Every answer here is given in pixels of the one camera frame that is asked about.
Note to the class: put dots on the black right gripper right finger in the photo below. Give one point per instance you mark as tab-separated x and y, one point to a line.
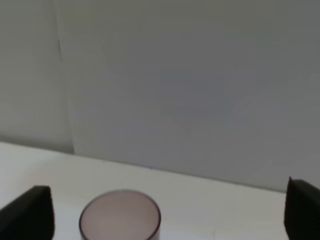
302	210

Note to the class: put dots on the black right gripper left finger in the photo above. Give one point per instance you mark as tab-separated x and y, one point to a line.
29	217

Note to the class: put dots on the translucent brown plastic cup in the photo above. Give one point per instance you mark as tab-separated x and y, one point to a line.
121	215

